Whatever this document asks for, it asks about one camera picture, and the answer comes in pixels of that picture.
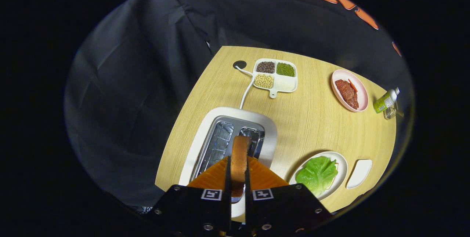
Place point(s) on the pile of dark beans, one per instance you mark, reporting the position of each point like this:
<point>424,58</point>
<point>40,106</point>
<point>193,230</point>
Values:
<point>265,67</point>

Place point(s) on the toasted bread slice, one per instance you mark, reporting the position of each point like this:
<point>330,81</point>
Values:
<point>239,156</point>

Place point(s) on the white bread slice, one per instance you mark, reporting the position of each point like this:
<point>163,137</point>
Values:
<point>336,167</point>

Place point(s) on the round white plate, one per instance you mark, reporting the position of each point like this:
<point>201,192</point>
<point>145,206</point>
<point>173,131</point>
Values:
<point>341,165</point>

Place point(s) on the black backdrop cloth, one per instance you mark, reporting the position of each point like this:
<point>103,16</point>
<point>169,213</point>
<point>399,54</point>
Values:
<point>147,83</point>

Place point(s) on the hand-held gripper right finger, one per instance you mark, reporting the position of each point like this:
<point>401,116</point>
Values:
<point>248,178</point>

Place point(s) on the pile of yellow beans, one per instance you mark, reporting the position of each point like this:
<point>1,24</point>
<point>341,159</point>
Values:
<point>264,81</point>

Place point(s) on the brown cooked meat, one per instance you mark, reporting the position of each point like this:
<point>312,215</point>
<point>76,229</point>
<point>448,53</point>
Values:
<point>347,92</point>

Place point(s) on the red sausage strip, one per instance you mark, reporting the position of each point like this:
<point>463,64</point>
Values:
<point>352,84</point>

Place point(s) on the cream white toaster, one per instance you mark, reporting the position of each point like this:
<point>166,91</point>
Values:
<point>235,114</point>

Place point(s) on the pile of green beans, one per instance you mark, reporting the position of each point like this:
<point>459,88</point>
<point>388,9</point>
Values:
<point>285,69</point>

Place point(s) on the green lettuce leaf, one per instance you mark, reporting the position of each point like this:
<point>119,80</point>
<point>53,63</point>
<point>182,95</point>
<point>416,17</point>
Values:
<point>315,174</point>

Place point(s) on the green label drink bottle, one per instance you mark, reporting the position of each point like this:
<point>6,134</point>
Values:
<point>384,102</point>

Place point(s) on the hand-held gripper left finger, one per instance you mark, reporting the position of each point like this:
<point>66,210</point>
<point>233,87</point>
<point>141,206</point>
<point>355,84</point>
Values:
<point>228,178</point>

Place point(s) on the white divided tray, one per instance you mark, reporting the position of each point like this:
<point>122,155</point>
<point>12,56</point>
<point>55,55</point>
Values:
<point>286,83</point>

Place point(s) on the pink plate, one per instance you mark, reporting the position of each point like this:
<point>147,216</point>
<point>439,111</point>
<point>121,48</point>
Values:
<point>361,94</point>

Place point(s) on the square white plate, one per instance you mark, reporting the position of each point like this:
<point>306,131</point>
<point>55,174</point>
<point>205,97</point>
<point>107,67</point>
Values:
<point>360,172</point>

